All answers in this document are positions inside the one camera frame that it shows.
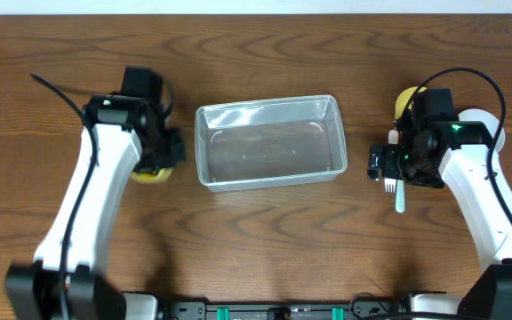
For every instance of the pink plastic fork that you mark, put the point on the pink plastic fork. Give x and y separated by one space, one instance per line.
390 184

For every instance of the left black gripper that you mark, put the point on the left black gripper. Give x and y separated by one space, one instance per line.
179 155

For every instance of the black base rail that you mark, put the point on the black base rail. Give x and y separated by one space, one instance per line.
278 311

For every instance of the yellow plastic bowl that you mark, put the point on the yellow plastic bowl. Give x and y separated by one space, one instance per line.
401 101

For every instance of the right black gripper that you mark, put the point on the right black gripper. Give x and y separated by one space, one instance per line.
391 168

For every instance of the grey plastic bowl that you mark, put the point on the grey plastic bowl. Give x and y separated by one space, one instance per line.
491 122

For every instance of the green plastic spoon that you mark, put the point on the green plastic spoon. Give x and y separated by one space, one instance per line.
400 196

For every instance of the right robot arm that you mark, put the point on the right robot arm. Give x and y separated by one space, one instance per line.
462 156

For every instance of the yellow plastic cup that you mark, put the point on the yellow plastic cup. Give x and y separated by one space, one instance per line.
152 177

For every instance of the clear plastic container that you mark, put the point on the clear plastic container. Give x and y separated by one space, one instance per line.
269 143

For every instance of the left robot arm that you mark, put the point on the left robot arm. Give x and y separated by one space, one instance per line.
124 137

